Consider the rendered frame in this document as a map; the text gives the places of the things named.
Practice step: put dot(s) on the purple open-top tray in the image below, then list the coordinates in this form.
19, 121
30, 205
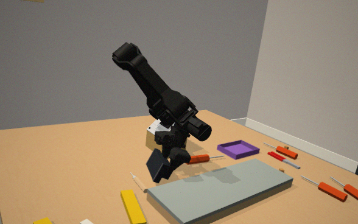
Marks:
238, 149

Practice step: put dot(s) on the yellow flat bar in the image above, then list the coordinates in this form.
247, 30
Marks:
132, 207
43, 221

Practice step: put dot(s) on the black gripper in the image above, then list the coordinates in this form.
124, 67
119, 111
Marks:
177, 155

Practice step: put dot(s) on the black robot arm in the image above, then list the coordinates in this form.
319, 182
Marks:
167, 105

